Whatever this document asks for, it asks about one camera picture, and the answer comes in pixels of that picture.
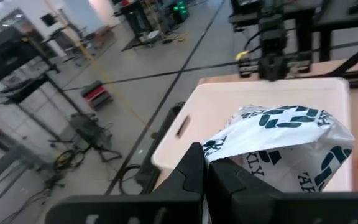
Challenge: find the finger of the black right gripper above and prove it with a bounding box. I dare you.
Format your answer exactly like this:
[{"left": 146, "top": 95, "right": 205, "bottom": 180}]
[
  {"left": 259, "top": 58, "right": 273, "bottom": 82},
  {"left": 272, "top": 58, "right": 288, "bottom": 82}
]

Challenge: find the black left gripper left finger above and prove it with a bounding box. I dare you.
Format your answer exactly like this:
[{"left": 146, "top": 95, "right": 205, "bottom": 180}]
[{"left": 158, "top": 142, "right": 205, "bottom": 196}]

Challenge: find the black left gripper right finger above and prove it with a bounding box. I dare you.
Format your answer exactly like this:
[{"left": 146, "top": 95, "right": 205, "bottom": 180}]
[{"left": 208, "top": 157, "right": 281, "bottom": 203}]

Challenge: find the white perforated plastic basket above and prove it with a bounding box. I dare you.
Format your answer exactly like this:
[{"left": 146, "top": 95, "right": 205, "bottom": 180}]
[{"left": 150, "top": 77, "right": 354, "bottom": 192}]

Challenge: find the white printed gauze package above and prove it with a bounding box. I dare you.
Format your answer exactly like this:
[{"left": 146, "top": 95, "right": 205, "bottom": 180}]
[{"left": 201, "top": 105, "right": 356, "bottom": 224}]

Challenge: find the yellow tag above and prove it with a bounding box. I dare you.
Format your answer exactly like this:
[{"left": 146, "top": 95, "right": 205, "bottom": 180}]
[{"left": 234, "top": 50, "right": 250, "bottom": 61}]

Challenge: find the black computer tower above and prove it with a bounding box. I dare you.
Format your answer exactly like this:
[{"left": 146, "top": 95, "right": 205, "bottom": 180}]
[{"left": 134, "top": 101, "right": 186, "bottom": 195}]

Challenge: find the black metal stand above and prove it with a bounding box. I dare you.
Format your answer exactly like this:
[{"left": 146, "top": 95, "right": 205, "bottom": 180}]
[{"left": 309, "top": 0, "right": 358, "bottom": 62}]

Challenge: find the red black cart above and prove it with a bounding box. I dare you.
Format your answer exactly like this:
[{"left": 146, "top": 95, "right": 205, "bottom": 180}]
[{"left": 80, "top": 80, "right": 114, "bottom": 110}]

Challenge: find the black workbench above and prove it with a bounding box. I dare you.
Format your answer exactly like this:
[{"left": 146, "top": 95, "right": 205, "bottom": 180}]
[{"left": 113, "top": 0, "right": 189, "bottom": 47}]

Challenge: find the black machine cabinet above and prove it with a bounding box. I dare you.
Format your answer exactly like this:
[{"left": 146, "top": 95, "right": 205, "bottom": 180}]
[{"left": 0, "top": 27, "right": 40, "bottom": 83}]

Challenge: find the coiled black cable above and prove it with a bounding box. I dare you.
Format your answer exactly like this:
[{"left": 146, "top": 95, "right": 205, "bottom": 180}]
[{"left": 118, "top": 163, "right": 142, "bottom": 195}]

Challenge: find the yellow cable with black foot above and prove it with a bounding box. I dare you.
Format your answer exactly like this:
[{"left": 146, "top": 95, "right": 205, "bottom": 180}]
[{"left": 44, "top": 0, "right": 155, "bottom": 138}]

